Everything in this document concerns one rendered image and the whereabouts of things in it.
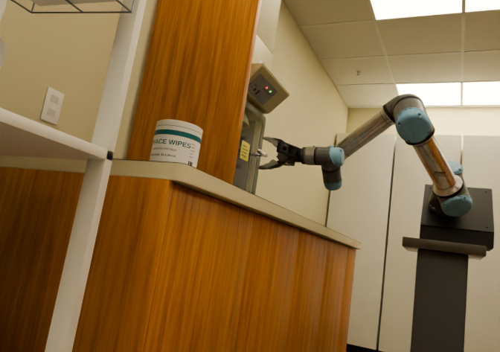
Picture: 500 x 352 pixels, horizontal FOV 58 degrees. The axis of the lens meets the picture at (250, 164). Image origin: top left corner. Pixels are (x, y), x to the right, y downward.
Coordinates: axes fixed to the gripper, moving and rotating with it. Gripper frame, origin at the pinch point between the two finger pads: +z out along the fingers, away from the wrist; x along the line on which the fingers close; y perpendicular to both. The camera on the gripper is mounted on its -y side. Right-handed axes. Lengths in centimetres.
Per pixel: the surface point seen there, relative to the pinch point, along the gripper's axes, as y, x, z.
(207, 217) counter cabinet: -71, -36, -22
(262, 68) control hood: -19.9, 29.2, -5.1
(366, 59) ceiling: 211, 144, 6
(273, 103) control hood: 5.8, 24.7, -0.4
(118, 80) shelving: -107, -14, -18
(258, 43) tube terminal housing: -6.0, 48.2, 5.5
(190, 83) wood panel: -29.4, 19.8, 21.0
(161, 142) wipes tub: -76, -17, -6
